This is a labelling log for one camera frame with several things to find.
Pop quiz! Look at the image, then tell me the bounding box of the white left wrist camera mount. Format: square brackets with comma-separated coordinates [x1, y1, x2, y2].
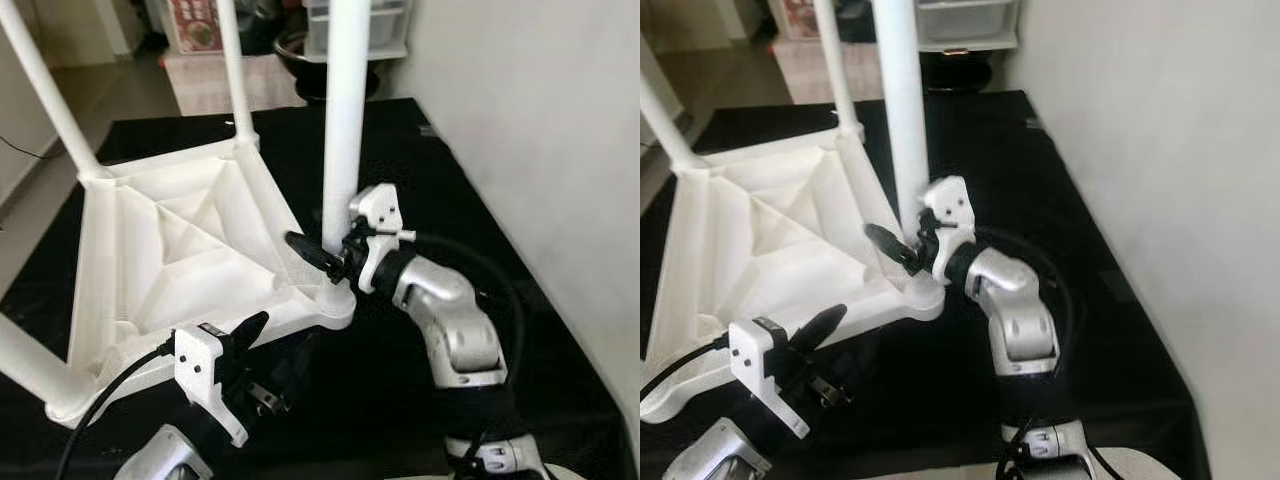
[174, 324, 251, 448]
[728, 317, 811, 439]

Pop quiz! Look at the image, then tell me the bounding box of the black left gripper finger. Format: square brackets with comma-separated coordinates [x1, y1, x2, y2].
[795, 304, 850, 353]
[232, 310, 272, 353]

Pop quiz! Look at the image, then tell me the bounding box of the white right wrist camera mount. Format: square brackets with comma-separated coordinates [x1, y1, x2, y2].
[918, 175, 979, 283]
[348, 183, 418, 295]

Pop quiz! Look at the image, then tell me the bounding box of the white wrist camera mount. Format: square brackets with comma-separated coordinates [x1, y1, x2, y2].
[728, 317, 811, 439]
[174, 324, 251, 448]
[348, 183, 418, 295]
[918, 175, 979, 283]

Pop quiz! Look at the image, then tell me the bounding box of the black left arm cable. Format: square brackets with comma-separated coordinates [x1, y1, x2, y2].
[55, 338, 181, 480]
[640, 335, 733, 403]

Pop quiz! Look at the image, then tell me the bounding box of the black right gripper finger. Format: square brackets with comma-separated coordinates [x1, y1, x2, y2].
[864, 222, 919, 274]
[284, 231, 346, 282]

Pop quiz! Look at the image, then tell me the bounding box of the clear plastic storage container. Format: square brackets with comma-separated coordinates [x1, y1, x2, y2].
[915, 0, 1021, 53]
[303, 0, 413, 63]

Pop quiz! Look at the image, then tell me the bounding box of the white lace covered stand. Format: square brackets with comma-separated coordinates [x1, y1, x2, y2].
[772, 38, 906, 104]
[165, 50, 313, 116]

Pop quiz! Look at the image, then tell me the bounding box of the orange lid storage box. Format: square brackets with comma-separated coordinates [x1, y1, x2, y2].
[780, 0, 823, 41]
[165, 0, 223, 54]

